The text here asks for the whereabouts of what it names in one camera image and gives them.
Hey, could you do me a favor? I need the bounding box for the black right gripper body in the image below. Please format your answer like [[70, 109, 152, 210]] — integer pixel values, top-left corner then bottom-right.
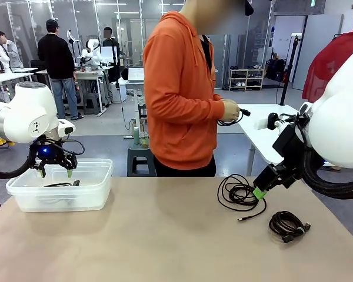
[[272, 123, 307, 174]]

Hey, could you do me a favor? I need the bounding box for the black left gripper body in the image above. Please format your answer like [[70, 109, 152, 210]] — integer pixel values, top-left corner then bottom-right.
[[32, 140, 66, 163]]

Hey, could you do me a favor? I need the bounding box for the black power cable with plug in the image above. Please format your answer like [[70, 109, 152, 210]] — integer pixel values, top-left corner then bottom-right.
[[44, 179, 81, 189]]

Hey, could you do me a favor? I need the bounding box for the thin black USB cable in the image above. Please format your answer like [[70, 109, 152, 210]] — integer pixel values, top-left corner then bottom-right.
[[217, 174, 268, 221]]

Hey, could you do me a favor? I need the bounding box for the dark cable white tie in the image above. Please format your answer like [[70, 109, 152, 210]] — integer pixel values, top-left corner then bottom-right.
[[268, 210, 312, 244]]

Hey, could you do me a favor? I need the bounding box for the black cable with barrel connector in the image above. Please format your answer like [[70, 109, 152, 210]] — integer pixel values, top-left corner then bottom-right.
[[217, 109, 251, 127]]

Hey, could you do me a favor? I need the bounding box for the person's right forearm orange sleeve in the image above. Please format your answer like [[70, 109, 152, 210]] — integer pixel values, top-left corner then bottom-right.
[[172, 93, 226, 123]]

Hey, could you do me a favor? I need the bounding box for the person's right hand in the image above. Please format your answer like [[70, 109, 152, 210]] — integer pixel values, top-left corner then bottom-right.
[[221, 98, 241, 122]]

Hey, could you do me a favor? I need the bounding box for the white background table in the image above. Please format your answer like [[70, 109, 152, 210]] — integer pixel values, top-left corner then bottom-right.
[[234, 103, 305, 177]]

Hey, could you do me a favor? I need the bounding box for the clear plastic storage container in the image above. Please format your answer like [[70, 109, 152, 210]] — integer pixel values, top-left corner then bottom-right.
[[5, 158, 114, 213]]

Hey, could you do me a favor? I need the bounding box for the grey plastic stool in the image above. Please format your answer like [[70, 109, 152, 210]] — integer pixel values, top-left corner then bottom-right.
[[126, 146, 157, 177], [82, 92, 101, 115], [137, 99, 147, 127]]

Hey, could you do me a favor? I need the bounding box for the black tripod pole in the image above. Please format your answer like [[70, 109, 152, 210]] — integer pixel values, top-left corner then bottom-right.
[[279, 33, 301, 106]]

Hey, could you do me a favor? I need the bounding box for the black bags pile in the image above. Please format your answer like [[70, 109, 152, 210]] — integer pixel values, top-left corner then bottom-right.
[[266, 58, 289, 83]]

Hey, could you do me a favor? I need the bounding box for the wooden shoe rack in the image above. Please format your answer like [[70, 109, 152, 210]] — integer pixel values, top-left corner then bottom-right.
[[228, 68, 265, 92]]

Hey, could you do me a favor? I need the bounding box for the red salon cape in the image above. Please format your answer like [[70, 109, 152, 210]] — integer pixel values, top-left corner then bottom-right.
[[301, 29, 353, 103]]

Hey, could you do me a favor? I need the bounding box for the long white desk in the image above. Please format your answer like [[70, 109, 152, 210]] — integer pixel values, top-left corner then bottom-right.
[[0, 67, 39, 98]]

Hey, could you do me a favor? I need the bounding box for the black office chair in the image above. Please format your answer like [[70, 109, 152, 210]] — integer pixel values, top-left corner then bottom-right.
[[31, 58, 48, 83]]

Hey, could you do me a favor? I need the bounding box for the white standing desk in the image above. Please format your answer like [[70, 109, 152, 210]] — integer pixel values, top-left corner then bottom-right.
[[117, 78, 146, 139]]

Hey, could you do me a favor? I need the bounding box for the grey workbench desk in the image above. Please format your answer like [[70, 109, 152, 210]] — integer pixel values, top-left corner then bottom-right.
[[36, 65, 114, 117]]

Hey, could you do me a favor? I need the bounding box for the man black sweater cap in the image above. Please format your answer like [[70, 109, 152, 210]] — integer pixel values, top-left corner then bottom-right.
[[37, 19, 85, 122]]

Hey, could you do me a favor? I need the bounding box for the person in orange hoodie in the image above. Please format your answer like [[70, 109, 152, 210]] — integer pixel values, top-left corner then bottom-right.
[[142, 0, 255, 177]]

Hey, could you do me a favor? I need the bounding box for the person in grey hoodie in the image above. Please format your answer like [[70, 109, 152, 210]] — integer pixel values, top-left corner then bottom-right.
[[0, 31, 21, 69]]

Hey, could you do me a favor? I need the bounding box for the white lit monitor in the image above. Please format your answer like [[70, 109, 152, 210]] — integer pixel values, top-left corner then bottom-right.
[[101, 46, 116, 64]]

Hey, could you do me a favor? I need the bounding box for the white open laptop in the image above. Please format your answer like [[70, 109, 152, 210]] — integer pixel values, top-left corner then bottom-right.
[[127, 66, 145, 82]]

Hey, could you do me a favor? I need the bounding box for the person in black top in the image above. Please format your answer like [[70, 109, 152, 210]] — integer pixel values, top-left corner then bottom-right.
[[102, 26, 121, 83]]

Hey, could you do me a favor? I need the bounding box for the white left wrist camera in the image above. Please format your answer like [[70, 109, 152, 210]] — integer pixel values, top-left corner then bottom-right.
[[57, 118, 76, 138]]

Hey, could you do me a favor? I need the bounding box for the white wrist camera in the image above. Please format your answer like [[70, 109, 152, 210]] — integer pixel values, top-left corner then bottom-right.
[[254, 112, 286, 132], [57, 118, 76, 138]]

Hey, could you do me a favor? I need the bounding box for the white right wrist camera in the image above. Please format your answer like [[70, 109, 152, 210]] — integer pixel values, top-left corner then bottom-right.
[[254, 112, 286, 132]]

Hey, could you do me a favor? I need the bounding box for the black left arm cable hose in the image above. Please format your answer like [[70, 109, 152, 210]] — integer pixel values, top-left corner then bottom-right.
[[0, 157, 38, 180]]

